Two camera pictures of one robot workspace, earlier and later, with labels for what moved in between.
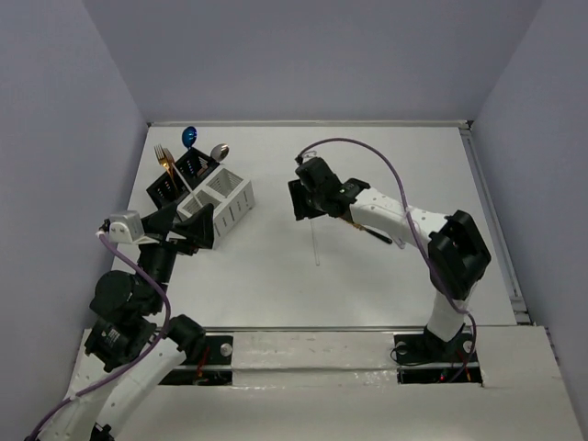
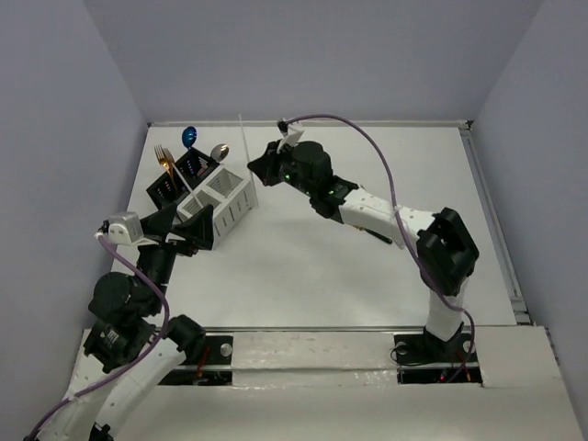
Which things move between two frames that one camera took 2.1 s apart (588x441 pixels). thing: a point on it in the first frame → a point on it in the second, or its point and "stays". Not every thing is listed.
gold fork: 163,159 stays
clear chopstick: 317,261 → 249,162
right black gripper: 300,208 → 266,165
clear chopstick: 192,191 stays
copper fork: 170,160 stays
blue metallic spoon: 189,135 stays
